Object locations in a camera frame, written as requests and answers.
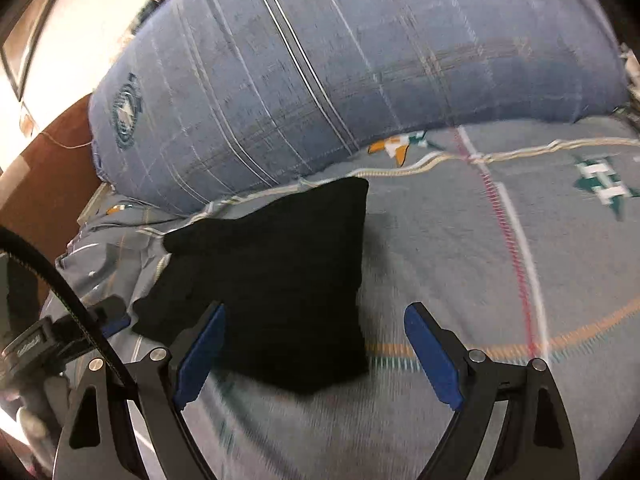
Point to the grey star printed bed sheet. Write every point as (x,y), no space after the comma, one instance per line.
(460,260)

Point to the wall picture frame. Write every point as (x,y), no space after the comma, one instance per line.
(35,25)

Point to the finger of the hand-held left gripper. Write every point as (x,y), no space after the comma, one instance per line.
(116,324)

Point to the black pants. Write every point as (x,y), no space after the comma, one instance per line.
(270,285)

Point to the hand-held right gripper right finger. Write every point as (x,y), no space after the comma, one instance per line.
(432,355)

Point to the blue plaid pillow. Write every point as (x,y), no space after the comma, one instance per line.
(325,70)

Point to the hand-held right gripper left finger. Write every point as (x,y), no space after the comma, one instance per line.
(200,355)

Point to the brown headboard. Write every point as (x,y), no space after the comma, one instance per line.
(50,185)

